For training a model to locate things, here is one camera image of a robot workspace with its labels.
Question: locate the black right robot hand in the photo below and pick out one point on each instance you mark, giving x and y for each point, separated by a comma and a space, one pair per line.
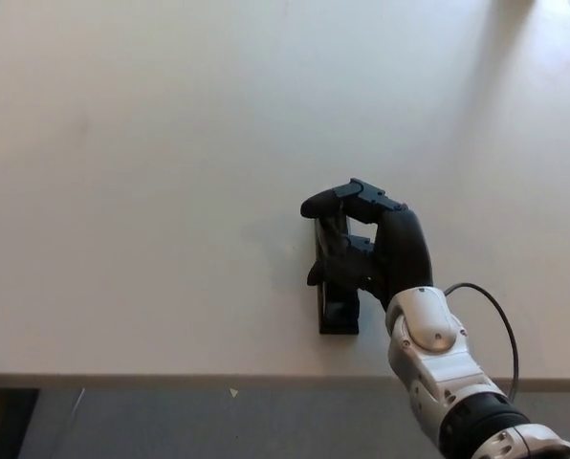
402, 248

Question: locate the black glossy stapler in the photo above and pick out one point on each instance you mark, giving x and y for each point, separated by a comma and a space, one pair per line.
337, 315

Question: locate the small white paper scrap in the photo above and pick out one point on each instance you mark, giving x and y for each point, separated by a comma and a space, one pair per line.
233, 392

